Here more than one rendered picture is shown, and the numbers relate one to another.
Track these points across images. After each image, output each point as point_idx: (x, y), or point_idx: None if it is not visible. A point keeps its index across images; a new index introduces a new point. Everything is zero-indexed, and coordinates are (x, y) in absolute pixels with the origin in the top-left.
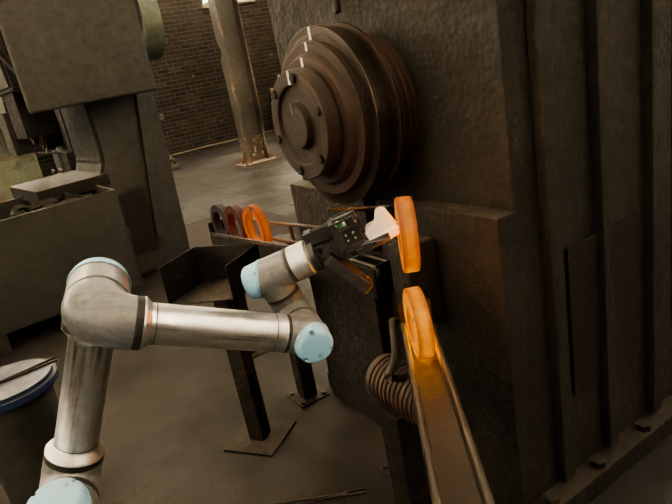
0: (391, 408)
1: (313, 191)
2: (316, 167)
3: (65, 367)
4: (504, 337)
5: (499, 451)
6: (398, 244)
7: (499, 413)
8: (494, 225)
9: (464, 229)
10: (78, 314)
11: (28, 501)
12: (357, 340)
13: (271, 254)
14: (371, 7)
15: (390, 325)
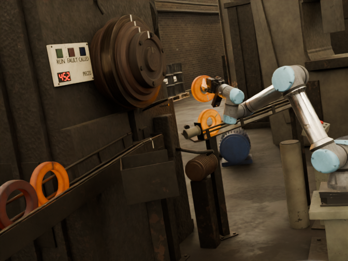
0: (212, 169)
1: (93, 124)
2: (161, 79)
3: (310, 103)
4: (179, 145)
5: (184, 203)
6: (198, 97)
7: (182, 183)
8: (172, 100)
9: (165, 106)
10: (305, 71)
11: (347, 140)
12: (125, 222)
13: (230, 87)
14: (113, 16)
15: (184, 148)
